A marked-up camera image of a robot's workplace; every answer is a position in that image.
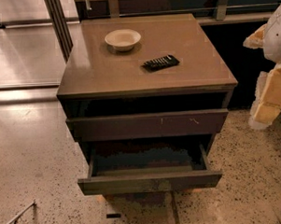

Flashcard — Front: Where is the black remote control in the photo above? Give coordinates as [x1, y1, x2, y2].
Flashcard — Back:
[142, 55, 179, 71]

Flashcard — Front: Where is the metal railing frame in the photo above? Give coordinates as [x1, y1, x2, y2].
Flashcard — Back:
[42, 0, 281, 63]

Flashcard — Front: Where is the brown drawer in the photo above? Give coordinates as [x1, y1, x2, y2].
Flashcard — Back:
[66, 109, 228, 142]
[77, 135, 222, 196]

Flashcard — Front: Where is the brown wooden drawer cabinet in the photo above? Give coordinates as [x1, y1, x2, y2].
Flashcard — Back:
[52, 11, 244, 201]

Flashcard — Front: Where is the metal rod on floor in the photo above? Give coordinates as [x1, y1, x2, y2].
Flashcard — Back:
[5, 200, 36, 224]

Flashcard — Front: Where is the white ceramic bowl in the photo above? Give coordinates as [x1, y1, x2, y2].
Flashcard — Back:
[105, 29, 141, 52]

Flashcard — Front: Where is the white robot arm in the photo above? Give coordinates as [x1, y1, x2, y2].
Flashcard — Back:
[243, 5, 281, 130]

